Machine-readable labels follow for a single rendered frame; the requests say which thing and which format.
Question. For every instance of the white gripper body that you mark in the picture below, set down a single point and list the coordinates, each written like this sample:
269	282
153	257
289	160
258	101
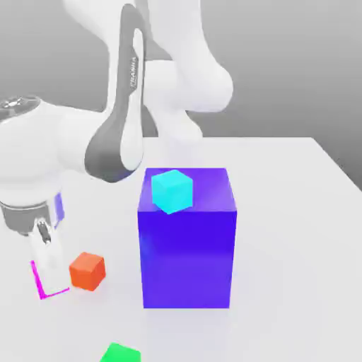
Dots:
52	268

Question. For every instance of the small magenta cube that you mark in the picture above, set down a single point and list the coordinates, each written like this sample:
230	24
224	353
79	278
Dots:
36	278

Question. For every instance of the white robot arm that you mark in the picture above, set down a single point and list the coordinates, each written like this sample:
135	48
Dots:
181	84

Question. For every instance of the small orange cube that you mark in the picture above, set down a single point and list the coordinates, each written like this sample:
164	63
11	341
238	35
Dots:
87	272

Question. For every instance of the small green cube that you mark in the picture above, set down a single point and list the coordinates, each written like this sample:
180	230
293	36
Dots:
121	353

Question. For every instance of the small cyan cube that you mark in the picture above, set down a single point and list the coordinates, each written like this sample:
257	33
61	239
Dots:
172	191

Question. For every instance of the large blue box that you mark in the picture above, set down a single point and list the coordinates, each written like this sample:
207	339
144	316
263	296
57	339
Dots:
186	260

